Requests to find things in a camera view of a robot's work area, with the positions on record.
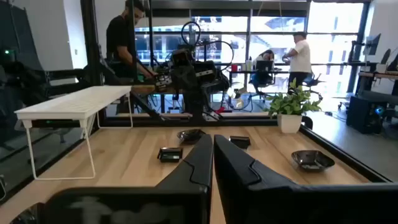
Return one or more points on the black rectangular plate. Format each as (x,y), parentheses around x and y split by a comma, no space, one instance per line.
(170,154)

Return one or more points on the black computer tower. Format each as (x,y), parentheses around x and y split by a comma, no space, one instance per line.
(367,113)

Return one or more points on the red cup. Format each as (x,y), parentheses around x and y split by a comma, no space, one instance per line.
(234,68)

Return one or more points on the black office chair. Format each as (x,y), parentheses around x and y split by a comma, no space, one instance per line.
(312,82)

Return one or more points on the black rig post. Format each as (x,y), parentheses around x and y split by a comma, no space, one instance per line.
(90,40)

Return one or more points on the black wavy square plate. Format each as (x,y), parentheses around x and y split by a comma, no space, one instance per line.
(312,160)

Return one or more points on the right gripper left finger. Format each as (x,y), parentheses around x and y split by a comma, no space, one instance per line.
(192,174)

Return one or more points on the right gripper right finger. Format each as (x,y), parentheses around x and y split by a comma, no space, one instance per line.
(248,193)

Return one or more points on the wooden office desk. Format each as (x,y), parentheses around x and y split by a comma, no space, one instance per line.
(377,75)

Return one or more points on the white metal frame leg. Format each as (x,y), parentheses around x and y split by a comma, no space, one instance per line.
(74,102)

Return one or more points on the black table frame rail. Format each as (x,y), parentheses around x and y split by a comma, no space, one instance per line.
(248,122)

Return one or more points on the black round scalloped plate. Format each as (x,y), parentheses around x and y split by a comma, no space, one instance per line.
(190,136)

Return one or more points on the green plant in white pot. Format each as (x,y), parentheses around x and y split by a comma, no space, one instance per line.
(289,123)

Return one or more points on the person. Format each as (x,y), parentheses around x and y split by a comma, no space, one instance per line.
(119,40)
(266,56)
(301,56)

